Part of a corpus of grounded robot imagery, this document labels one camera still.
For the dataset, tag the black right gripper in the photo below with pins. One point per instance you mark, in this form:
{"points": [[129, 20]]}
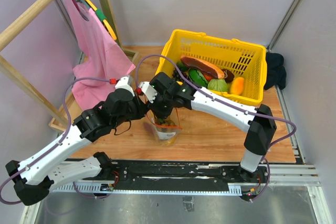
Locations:
{"points": [[153, 107]]}

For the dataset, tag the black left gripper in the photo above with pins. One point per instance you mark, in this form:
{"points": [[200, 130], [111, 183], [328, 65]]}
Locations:
{"points": [[141, 108]]}

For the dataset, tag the brown longan bunch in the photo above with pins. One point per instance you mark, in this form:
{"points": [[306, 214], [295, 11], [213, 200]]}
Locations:
{"points": [[165, 122]]}

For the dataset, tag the clear zip bag orange zipper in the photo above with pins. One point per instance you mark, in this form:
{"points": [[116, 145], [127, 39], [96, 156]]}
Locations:
{"points": [[164, 136]]}

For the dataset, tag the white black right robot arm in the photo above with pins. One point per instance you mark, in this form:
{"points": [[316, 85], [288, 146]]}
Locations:
{"points": [[257, 123]]}

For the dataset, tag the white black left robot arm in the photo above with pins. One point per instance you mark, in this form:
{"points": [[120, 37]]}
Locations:
{"points": [[35, 177]]}

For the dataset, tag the dark purple grape bunch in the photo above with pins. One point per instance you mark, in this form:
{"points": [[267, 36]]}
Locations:
{"points": [[179, 76]]}

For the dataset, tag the green lime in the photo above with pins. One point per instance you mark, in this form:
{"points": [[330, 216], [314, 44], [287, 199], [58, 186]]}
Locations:
{"points": [[182, 66]]}

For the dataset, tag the green watermelon slice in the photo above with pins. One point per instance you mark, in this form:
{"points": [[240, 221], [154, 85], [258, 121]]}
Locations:
{"points": [[197, 77]]}

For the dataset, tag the brown glazed hot dog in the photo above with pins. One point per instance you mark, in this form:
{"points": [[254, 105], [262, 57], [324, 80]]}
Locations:
{"points": [[203, 66]]}

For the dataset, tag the orange carrot piece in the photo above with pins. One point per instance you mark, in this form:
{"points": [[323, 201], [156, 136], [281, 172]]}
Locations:
{"points": [[207, 77]]}

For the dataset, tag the green cabbage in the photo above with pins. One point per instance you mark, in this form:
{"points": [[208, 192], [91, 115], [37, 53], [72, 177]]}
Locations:
{"points": [[218, 85]]}

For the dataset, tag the pink shirt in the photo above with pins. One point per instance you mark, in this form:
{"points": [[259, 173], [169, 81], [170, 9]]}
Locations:
{"points": [[105, 59]]}

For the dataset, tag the dark brown chestnut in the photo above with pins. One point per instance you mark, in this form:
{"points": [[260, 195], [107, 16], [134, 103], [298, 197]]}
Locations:
{"points": [[228, 75]]}

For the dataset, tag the wooden clothes rack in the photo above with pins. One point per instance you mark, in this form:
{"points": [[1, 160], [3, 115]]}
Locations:
{"points": [[45, 52]]}

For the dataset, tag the orange yellow mango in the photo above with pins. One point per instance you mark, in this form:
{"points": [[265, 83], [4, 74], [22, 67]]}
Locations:
{"points": [[237, 86]]}

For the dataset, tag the yellow plastic shopping basket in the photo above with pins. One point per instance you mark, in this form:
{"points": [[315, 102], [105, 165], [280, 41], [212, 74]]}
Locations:
{"points": [[243, 59]]}

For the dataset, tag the yellow green clothes hanger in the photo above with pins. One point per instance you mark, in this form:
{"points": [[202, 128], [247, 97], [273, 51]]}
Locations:
{"points": [[99, 13]]}

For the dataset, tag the black cloth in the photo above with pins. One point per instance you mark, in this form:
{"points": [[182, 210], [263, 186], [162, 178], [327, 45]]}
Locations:
{"points": [[276, 72]]}

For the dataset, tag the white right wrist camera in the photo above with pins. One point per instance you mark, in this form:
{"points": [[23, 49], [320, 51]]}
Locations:
{"points": [[146, 89]]}

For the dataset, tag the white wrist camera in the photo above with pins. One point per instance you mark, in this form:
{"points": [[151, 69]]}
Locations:
{"points": [[123, 83], [146, 89]]}

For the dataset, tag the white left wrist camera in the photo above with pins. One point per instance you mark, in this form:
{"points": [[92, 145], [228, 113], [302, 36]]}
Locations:
{"points": [[123, 83]]}

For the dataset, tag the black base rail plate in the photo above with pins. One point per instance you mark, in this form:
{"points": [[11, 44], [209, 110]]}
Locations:
{"points": [[180, 177]]}

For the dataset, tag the aluminium frame post left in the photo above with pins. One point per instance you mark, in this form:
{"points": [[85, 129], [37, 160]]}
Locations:
{"points": [[60, 6]]}

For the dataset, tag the aluminium frame post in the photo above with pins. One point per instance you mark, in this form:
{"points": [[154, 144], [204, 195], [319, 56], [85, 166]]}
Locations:
{"points": [[283, 24], [60, 6]]}

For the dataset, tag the aluminium frame post right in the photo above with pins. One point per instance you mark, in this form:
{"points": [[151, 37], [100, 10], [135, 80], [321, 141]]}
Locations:
{"points": [[283, 24]]}

